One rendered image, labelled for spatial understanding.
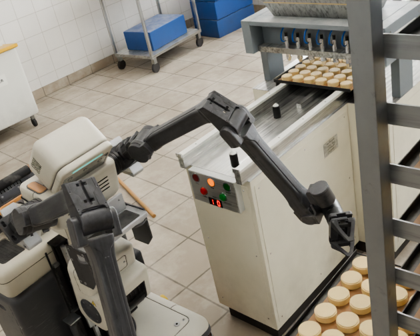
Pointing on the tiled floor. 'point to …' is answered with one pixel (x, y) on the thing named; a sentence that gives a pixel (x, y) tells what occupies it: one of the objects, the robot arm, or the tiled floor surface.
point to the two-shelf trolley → (149, 41)
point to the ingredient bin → (6, 89)
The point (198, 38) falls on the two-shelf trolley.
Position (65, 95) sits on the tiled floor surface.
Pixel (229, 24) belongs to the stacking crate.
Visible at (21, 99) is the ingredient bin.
